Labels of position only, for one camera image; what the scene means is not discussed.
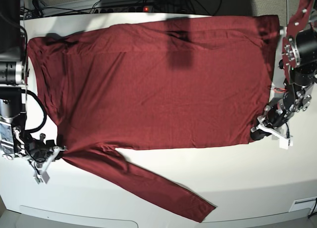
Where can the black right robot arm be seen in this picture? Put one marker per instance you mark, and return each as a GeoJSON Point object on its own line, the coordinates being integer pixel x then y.
{"type": "Point", "coordinates": [13, 87]}

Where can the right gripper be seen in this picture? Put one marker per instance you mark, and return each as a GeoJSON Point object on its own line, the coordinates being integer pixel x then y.
{"type": "Point", "coordinates": [36, 150]}

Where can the white label plate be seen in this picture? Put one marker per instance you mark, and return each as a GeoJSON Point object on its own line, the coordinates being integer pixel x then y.
{"type": "Point", "coordinates": [304, 203]}

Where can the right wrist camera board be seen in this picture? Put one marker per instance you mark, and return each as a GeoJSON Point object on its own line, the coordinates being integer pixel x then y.
{"type": "Point", "coordinates": [41, 177]}

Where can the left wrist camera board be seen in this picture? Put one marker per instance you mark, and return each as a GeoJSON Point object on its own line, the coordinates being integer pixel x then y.
{"type": "Point", "coordinates": [285, 143]}

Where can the black power strip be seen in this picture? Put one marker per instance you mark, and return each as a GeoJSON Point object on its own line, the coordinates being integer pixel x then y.
{"type": "Point", "coordinates": [132, 9]}

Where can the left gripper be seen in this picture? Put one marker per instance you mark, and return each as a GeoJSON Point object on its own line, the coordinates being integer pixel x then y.
{"type": "Point", "coordinates": [276, 114]}

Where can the dark red long-sleeve shirt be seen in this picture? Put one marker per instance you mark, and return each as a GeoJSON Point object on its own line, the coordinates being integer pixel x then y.
{"type": "Point", "coordinates": [179, 83]}

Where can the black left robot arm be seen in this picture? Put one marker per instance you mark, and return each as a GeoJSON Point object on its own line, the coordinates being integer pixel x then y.
{"type": "Point", "coordinates": [299, 62]}

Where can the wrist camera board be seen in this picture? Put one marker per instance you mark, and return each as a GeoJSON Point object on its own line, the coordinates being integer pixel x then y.
{"type": "Point", "coordinates": [285, 143]}
{"type": "Point", "coordinates": [41, 177]}

